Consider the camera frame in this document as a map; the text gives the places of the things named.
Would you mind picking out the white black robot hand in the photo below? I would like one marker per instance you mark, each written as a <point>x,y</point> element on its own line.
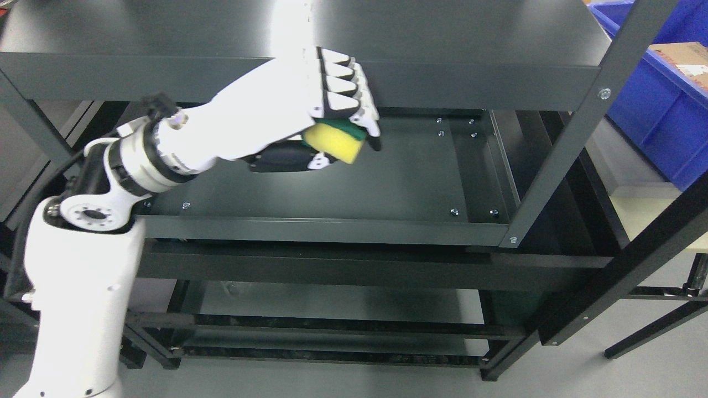
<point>259,118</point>

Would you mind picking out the green yellow sponge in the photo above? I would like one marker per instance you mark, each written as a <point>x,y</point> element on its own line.
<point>338,138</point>

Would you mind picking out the black metal shelf rack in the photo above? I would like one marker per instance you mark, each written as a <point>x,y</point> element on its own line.
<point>480,228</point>

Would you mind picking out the blue plastic bin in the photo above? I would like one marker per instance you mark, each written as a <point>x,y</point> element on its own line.
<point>661,111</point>

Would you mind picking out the cardboard box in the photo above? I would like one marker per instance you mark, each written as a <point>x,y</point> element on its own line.
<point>688,58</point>

